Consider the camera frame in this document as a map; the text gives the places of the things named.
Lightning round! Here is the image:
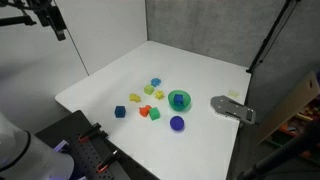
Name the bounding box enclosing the lime green block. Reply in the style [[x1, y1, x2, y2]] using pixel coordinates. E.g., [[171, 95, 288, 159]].
[[143, 83, 155, 96]]

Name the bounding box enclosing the black perforated base board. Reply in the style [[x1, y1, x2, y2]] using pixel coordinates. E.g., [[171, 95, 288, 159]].
[[34, 109, 161, 180]]

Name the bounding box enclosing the orange toy shape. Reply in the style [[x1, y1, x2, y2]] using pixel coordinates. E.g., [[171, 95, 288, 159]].
[[138, 104, 152, 118]]

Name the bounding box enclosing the wooden board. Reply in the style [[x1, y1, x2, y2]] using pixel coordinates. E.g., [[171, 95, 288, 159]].
[[256, 70, 320, 145]]

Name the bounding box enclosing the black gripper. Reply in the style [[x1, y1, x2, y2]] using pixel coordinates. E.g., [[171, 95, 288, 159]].
[[34, 0, 67, 42]]

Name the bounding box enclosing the translucent green bowl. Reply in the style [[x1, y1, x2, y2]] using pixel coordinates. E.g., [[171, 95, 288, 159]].
[[167, 89, 192, 112]]

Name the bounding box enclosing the light blue toy shape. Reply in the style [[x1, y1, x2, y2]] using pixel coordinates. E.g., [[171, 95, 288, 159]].
[[150, 77, 163, 88]]

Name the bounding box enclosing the yellow toy shape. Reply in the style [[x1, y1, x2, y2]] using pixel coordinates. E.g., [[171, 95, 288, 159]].
[[129, 93, 142, 104]]

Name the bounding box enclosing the grey metal mounting plate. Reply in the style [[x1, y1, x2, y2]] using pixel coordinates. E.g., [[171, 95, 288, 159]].
[[210, 95, 257, 126]]

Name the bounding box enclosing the colourful toy shelf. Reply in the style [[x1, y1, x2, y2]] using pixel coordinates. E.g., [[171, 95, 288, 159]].
[[264, 96, 320, 166]]

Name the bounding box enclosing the dark blue cube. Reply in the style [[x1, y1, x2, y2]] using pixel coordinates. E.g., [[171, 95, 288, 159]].
[[114, 105, 127, 119]]

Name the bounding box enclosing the black orange clamp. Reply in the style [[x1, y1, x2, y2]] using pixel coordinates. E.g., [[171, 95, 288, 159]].
[[77, 122, 109, 144], [96, 149, 123, 174]]

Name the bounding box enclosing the purple-blue ball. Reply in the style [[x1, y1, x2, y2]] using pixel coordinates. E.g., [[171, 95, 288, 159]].
[[169, 115, 186, 132]]

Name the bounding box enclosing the thick black pole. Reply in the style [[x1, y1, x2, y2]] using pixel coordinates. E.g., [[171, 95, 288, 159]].
[[236, 121, 320, 180]]

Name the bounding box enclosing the purple glowing light strip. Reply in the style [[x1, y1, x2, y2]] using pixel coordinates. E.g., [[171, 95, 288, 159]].
[[53, 139, 70, 153]]

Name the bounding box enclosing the thin black tripod stand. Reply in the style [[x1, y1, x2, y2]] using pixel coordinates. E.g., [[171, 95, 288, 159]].
[[245, 0, 303, 74]]

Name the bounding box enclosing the pale yellow small piece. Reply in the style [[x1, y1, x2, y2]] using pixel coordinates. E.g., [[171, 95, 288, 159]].
[[227, 89, 240, 99]]

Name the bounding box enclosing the small blue block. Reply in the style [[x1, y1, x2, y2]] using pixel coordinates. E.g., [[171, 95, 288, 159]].
[[173, 94, 185, 105]]

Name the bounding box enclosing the yellow star toy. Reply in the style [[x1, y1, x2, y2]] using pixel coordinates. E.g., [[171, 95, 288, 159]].
[[153, 89, 166, 101]]

